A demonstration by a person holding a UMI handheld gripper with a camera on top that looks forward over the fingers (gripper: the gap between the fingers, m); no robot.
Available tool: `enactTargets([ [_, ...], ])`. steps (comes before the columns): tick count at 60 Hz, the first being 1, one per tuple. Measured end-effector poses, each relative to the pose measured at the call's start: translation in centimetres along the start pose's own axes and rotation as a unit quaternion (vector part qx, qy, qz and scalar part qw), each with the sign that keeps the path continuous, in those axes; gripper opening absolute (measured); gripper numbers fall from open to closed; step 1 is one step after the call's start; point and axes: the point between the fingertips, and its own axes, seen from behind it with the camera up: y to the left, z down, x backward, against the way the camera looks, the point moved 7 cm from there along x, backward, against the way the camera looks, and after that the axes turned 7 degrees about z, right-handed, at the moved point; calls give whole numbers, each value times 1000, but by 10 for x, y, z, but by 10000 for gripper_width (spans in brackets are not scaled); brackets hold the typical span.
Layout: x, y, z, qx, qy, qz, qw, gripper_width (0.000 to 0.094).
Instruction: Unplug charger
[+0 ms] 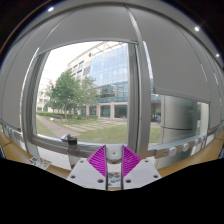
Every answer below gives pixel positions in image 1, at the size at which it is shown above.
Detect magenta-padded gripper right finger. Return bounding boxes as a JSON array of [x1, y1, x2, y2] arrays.
[[121, 144, 163, 191]]

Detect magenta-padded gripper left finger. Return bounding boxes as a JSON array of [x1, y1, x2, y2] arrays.
[[66, 144, 108, 191]]

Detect clear plastic bottle black cap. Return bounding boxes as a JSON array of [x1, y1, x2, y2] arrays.
[[65, 134, 82, 169]]

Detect green tree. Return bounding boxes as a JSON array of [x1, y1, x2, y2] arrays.
[[44, 69, 100, 120]]

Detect glass office building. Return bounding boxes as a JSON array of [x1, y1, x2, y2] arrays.
[[35, 41, 162, 122]]

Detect white roller blind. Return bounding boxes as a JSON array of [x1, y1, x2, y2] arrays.
[[35, 4, 139, 57], [0, 31, 46, 132], [128, 4, 224, 105]]

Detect ceiling spot lights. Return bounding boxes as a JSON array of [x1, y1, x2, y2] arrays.
[[46, 5, 222, 59]]

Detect grey wall socket rail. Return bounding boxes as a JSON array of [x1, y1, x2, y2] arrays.
[[147, 134, 209, 160], [0, 121, 34, 148]]

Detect grey window frame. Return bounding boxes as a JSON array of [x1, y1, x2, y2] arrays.
[[19, 40, 158, 162]]

